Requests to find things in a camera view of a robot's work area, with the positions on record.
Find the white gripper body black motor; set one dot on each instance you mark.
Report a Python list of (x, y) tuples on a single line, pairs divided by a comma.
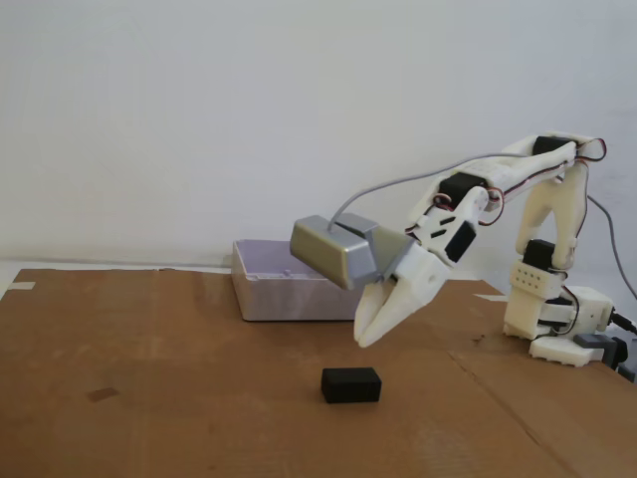
[(417, 277)]

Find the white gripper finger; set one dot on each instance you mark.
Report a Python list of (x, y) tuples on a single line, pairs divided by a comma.
[(393, 311), (368, 311)]

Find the black rectangular block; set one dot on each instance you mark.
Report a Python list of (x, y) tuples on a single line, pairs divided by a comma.
[(351, 386)]

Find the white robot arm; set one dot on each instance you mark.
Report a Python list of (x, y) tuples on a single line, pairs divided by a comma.
[(532, 299)]

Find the lavender plastic box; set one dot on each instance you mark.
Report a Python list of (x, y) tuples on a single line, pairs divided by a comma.
[(278, 299)]

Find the white tape strip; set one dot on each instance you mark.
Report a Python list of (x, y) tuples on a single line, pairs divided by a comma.
[(490, 298)]

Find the gray black table clamp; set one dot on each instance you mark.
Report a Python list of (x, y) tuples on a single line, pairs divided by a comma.
[(592, 341)]

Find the brown cardboard sheet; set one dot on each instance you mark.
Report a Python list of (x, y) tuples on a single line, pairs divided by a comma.
[(199, 398)]

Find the beige masking tape piece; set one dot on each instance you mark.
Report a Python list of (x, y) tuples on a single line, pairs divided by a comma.
[(22, 286)]

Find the gray camera mount bracket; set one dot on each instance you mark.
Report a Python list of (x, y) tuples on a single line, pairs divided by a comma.
[(390, 246)]

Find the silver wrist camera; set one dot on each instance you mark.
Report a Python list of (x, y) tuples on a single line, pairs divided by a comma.
[(323, 249)]

